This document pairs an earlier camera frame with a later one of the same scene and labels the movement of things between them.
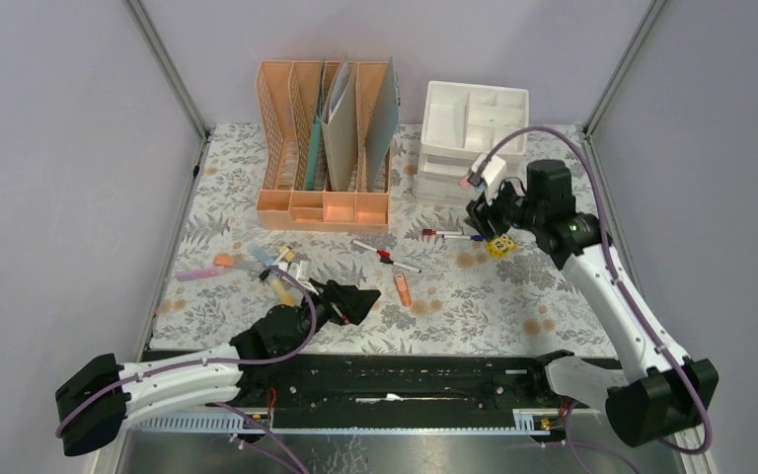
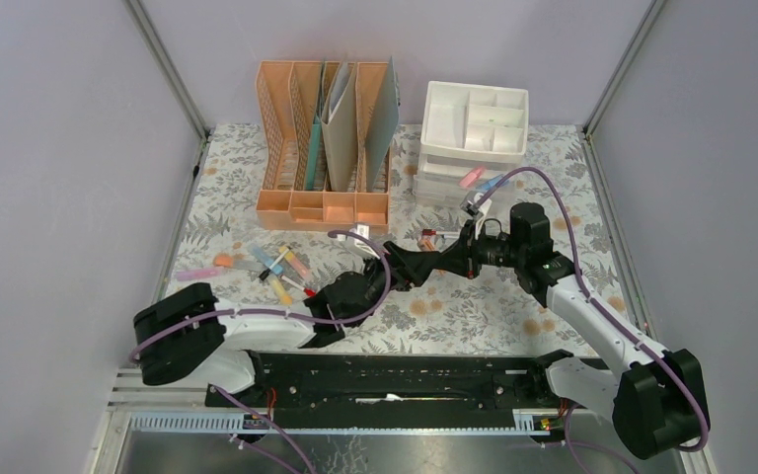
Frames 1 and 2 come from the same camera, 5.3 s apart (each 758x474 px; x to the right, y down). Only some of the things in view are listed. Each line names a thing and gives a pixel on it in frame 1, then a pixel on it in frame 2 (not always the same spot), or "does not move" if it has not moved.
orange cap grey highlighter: [234, 261] does not move
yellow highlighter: [284, 297] does not move
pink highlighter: [464, 184] does not move
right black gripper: [481, 210] to [463, 256]
